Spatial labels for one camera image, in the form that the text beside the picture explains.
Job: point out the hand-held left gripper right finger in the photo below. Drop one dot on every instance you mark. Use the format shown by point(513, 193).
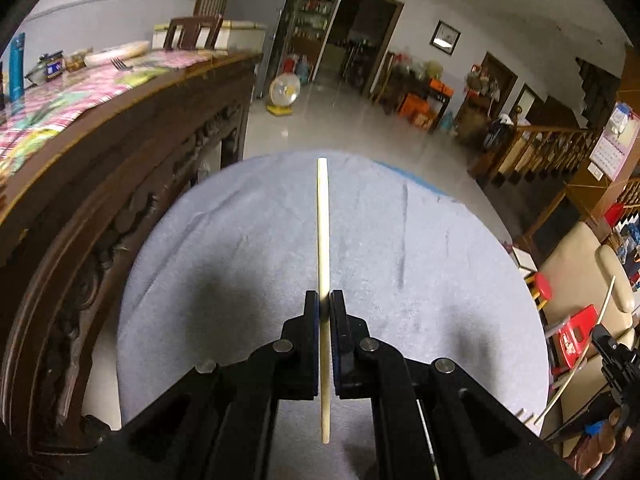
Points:
point(340, 355)

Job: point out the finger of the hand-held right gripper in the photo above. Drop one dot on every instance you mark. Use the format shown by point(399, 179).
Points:
point(607, 345)

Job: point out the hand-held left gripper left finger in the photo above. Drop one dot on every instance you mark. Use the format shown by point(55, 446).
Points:
point(311, 355)

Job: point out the wooden chopstick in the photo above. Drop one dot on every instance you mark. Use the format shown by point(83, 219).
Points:
point(604, 305)
point(322, 220)

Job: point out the person's right hand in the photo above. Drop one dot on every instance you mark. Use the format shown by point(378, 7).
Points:
point(602, 442)

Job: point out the red plastic stool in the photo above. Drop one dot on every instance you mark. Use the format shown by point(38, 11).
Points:
point(575, 335)

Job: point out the red and yellow stool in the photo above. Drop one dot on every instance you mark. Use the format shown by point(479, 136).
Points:
point(542, 287)

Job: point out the beige armchair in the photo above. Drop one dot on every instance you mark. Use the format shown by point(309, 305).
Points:
point(580, 260)

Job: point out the grey table cloth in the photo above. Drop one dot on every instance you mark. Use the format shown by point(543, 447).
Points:
point(240, 240)

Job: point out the wooden stair railing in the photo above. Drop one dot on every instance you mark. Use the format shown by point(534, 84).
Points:
point(540, 150)

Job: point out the blue water jug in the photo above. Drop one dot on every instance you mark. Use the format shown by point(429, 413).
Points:
point(447, 122)
point(304, 71)

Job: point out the orange cardboard box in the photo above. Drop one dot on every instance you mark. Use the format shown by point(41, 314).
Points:
point(415, 110)

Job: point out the dark carved wooden table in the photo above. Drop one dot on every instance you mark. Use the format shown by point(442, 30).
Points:
point(125, 175)

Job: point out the yellow floor fan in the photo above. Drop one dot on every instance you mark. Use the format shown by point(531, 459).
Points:
point(284, 91)

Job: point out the wooden side table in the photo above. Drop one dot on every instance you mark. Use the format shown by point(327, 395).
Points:
point(395, 85)

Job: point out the flat orange box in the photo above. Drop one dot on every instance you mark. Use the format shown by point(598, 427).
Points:
point(441, 88)

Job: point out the brown wooden door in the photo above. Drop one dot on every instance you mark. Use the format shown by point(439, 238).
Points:
point(492, 80)

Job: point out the white chest freezer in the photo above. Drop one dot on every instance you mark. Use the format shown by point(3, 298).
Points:
point(245, 35)

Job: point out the glass display cabinet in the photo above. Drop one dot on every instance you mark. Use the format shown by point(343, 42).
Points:
point(315, 25)

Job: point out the wooden chair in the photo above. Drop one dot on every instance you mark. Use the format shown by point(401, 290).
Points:
point(192, 32)

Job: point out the metal fork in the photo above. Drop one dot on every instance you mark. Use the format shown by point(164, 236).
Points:
point(121, 64)

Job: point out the checkered table cover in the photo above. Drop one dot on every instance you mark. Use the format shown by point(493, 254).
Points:
point(65, 100)

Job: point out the grey refrigerator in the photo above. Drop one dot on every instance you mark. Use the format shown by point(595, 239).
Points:
point(260, 0)

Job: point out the white plate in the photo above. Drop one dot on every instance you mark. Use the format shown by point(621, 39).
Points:
point(117, 52)

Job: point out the blue thermos bottle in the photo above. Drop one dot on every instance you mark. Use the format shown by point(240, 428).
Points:
point(17, 67)

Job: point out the wall calendar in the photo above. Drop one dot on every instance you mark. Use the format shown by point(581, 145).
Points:
point(615, 145)

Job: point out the framed wall picture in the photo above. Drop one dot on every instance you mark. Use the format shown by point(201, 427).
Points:
point(445, 38)

